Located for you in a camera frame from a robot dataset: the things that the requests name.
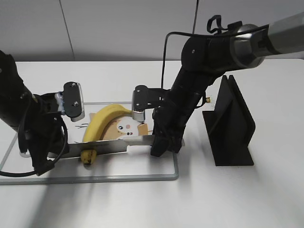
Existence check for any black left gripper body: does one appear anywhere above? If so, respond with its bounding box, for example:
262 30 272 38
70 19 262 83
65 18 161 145
18 93 67 154

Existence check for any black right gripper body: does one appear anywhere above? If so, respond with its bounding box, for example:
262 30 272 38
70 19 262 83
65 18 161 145
152 91 202 143

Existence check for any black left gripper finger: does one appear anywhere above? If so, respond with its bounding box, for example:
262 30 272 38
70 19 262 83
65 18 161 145
29 142 69 176

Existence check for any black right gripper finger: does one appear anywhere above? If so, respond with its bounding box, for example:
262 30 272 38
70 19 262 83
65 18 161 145
151 135 170 157
167 136 183 153

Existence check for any knife with white handle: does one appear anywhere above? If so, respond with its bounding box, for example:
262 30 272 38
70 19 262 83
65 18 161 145
61 135 155 158

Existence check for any cut banana end piece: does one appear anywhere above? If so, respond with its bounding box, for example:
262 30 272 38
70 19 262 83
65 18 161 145
80 150 97 166

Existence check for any yellow banana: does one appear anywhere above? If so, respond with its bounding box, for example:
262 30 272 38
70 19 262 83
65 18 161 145
83 104 131 142

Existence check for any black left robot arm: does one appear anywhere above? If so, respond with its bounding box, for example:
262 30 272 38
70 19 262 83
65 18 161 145
0 52 68 178

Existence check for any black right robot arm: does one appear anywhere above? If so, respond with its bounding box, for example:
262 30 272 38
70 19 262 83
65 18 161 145
151 13 304 157

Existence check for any white cutting board grey rim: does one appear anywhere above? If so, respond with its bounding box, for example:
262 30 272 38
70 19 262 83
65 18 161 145
0 102 179 185

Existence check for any black knife stand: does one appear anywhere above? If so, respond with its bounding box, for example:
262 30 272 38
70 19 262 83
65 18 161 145
202 75 256 166

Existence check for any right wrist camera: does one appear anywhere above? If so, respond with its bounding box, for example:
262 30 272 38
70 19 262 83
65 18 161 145
132 85 174 122

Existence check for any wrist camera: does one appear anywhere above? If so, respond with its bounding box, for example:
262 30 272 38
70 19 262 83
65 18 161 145
132 85 174 122
54 82 85 122

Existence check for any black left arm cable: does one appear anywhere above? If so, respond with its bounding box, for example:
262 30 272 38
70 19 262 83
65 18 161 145
0 111 70 178

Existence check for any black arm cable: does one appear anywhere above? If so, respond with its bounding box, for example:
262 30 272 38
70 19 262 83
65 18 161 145
0 111 70 178
160 15 269 89

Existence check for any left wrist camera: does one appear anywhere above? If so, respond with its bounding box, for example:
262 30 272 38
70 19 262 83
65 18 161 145
54 82 85 122

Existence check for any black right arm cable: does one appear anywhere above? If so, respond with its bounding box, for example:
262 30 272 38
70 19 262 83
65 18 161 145
160 15 269 89

